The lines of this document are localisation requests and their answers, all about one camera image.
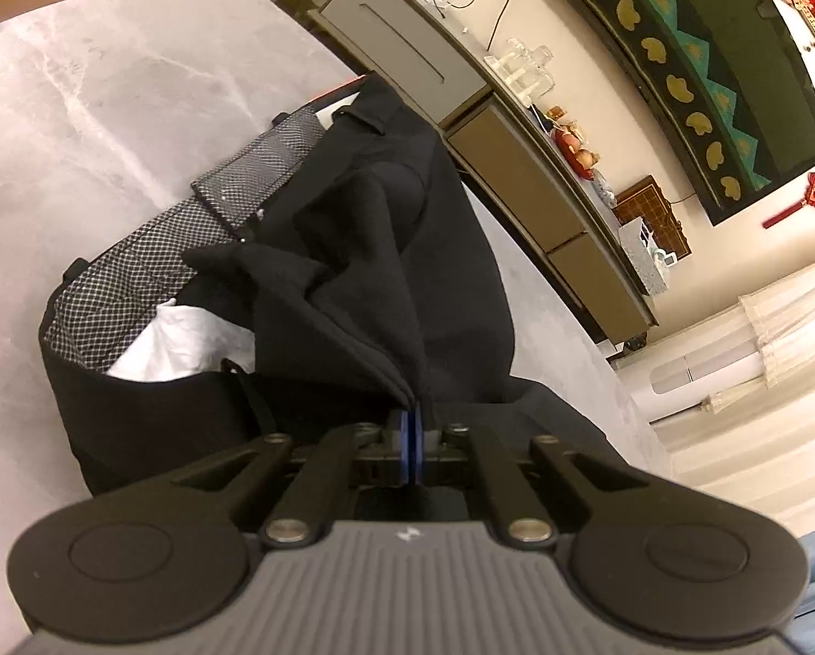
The dark bag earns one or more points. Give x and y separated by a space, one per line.
636 341

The clear glass dish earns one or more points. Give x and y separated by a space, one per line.
605 184

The long grey brown sideboard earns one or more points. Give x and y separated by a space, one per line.
516 184

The cream curtain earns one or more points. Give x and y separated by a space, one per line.
755 464

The black pants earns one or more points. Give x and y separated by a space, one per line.
352 273

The wooden chessboard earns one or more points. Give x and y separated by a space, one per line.
653 208

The glass cup set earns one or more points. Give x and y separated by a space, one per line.
526 71

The red fruit plate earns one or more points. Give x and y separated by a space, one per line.
578 153

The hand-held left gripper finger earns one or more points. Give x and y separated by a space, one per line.
419 454
406 454

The white organizer box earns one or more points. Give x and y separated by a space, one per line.
642 266

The dark embroidered wall hanging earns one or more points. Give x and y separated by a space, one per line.
721 48

